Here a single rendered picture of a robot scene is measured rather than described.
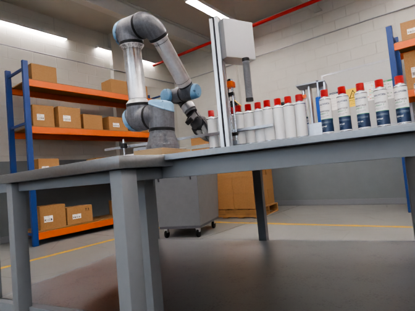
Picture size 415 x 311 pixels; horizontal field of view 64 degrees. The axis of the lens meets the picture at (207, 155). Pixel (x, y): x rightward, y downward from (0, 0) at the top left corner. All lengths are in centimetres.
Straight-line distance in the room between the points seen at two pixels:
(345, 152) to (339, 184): 514
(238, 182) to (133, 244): 424
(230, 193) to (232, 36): 389
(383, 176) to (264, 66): 298
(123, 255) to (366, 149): 76
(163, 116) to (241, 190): 384
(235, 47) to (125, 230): 101
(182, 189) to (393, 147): 319
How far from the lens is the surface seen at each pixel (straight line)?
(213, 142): 173
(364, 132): 94
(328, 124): 158
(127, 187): 105
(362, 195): 605
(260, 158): 103
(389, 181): 595
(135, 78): 161
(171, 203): 403
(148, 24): 160
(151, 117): 150
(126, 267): 108
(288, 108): 162
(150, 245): 126
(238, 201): 526
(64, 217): 525
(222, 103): 158
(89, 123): 561
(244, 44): 169
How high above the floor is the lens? 75
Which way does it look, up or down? 3 degrees up
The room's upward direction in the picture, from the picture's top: 5 degrees counter-clockwise
